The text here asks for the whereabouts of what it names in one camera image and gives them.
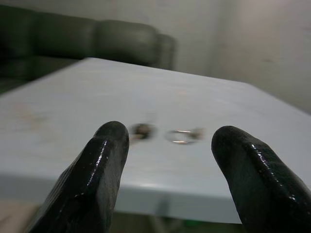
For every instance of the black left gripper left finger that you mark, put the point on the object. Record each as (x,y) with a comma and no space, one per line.
(97,174)

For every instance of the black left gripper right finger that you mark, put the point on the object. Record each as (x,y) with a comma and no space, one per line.
(257,184)

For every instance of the dark green leather sofa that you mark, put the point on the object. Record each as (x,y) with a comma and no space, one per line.
(73,38)

